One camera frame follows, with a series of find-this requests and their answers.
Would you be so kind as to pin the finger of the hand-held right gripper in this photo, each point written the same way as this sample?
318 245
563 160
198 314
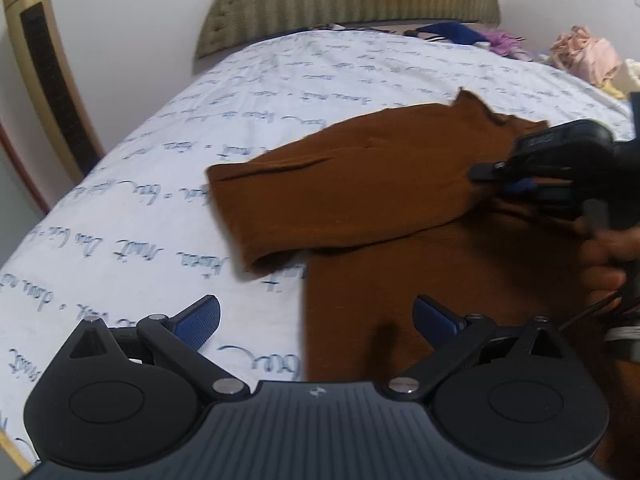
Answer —
522 188
492 171

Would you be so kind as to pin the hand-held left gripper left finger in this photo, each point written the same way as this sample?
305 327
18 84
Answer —
197 324

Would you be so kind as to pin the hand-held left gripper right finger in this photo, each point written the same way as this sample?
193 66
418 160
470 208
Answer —
434 321

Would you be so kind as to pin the brown sweater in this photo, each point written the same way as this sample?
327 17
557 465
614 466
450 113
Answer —
375 185

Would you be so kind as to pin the person's right hand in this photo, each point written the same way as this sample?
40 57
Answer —
602 260

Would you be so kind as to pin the cream crumpled cloth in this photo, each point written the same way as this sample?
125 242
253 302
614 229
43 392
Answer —
630 76

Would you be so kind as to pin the pink crumpled cloth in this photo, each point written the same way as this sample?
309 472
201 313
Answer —
590 55

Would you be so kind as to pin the white script-printed bed sheet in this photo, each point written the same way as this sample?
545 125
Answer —
150 210

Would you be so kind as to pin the purple cloth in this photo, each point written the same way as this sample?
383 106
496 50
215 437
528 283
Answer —
502 42

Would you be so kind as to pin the dark blue cloth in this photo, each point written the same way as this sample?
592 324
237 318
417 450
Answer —
460 32

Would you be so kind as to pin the gold tower fan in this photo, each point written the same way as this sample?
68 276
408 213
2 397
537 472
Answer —
50 85

